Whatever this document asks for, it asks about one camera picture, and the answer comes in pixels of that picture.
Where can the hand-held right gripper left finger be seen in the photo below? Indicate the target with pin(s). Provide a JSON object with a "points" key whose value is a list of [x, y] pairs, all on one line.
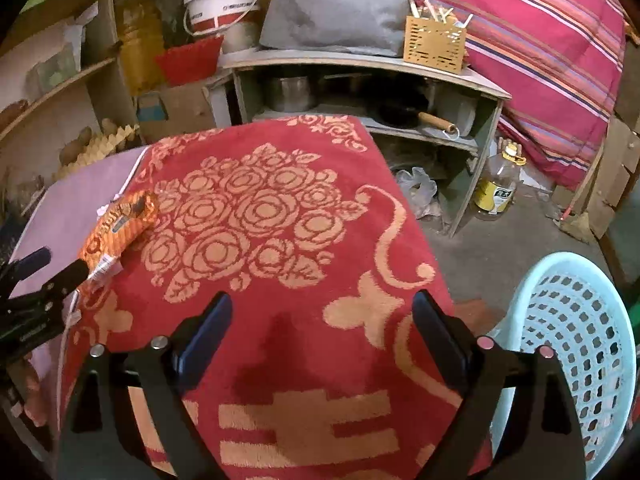
{"points": [[207, 330]]}

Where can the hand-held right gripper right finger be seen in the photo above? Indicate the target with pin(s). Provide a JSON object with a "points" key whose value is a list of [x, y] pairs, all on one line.
{"points": [[439, 332]]}

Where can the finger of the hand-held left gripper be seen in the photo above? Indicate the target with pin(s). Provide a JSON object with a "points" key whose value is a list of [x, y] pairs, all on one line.
{"points": [[27, 265], [67, 277]]}

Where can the orange snack packet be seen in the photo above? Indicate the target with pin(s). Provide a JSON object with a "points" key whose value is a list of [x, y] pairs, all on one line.
{"points": [[120, 225]]}

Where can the light blue plastic basket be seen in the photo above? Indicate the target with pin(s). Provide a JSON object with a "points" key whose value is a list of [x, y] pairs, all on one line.
{"points": [[530, 310]]}

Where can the purple cloth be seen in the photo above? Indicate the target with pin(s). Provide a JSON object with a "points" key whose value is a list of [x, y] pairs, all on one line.
{"points": [[65, 210]]}

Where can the red floral blanket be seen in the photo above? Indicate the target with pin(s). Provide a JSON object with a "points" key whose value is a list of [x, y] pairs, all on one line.
{"points": [[300, 240]]}

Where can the yellow egg tray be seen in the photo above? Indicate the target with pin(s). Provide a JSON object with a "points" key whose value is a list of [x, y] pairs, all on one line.
{"points": [[100, 147]]}

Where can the clear plastic bag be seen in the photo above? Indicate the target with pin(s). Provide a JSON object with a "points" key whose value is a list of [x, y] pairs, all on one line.
{"points": [[417, 190]]}

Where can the clear oil bottle yellow cap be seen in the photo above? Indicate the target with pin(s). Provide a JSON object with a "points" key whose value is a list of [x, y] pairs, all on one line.
{"points": [[495, 185]]}

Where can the grey wooden cabinet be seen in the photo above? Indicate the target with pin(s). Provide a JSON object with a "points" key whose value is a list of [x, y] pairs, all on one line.
{"points": [[465, 170]]}

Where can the cardboard box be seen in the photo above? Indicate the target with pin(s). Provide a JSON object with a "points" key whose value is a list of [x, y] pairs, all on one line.
{"points": [[185, 107]]}

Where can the wooden corner shelf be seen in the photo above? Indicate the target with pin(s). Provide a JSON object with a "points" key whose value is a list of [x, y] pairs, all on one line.
{"points": [[107, 60]]}

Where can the stack of flat cardboard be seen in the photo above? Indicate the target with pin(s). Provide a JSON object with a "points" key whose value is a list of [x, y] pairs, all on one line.
{"points": [[615, 180]]}

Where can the large yellow oil jug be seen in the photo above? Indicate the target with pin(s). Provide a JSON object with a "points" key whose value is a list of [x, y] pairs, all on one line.
{"points": [[140, 40]]}

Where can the red plastic basket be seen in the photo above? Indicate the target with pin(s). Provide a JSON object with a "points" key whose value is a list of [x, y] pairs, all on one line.
{"points": [[190, 60]]}

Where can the steel pot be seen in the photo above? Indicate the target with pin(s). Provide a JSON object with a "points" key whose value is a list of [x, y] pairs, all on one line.
{"points": [[290, 94]]}

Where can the yellow chopstick holder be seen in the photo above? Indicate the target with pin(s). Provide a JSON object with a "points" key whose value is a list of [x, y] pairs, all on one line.
{"points": [[435, 45]]}

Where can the red striped blanket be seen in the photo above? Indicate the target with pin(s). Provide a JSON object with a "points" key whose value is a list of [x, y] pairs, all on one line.
{"points": [[540, 50]]}

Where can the white plastic bucket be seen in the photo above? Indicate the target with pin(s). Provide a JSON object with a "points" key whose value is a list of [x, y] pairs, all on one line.
{"points": [[220, 2]]}

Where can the bundle of chopsticks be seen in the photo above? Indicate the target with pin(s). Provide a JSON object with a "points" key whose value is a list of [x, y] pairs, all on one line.
{"points": [[440, 12]]}

